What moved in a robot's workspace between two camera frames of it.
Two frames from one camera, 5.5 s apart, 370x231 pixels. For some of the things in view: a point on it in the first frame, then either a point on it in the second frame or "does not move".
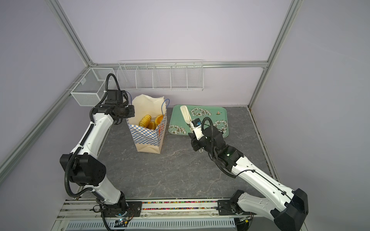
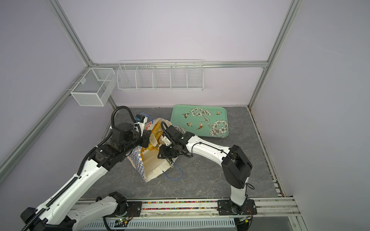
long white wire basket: x=161 y=75 does not move
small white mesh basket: x=91 y=90 does not move
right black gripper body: x=203 y=144 → x=170 y=151
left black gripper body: x=127 y=111 → x=138 y=140
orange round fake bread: x=158 y=119 → x=151 y=147
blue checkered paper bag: x=145 y=139 → x=151 y=163
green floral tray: x=178 y=124 does not move
